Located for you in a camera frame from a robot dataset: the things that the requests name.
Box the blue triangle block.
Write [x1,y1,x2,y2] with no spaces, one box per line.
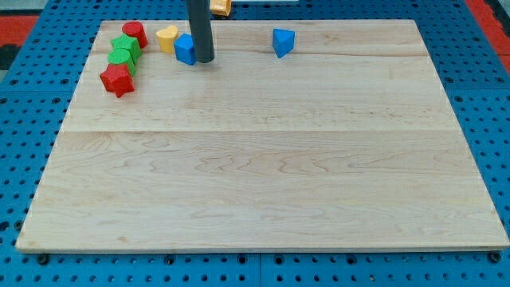
[272,28,296,58]

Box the light wooden board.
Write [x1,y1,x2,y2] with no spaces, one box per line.
[16,20,509,254]

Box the blue cube block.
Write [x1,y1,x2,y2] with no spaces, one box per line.
[174,33,197,65]

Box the yellow heart block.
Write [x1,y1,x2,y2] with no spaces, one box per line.
[156,26,179,53]

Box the yellow block at top edge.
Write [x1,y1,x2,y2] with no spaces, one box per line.
[210,0,232,16]

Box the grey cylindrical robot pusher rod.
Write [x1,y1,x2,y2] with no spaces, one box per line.
[186,0,215,63]

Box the red star block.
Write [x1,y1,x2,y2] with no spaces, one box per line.
[100,64,135,98]

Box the green cylinder block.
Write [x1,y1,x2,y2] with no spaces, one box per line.
[108,49,136,76]

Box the green star block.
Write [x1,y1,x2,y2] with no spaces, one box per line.
[110,33,142,64]

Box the red cylinder block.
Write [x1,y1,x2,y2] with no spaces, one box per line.
[122,21,148,49]

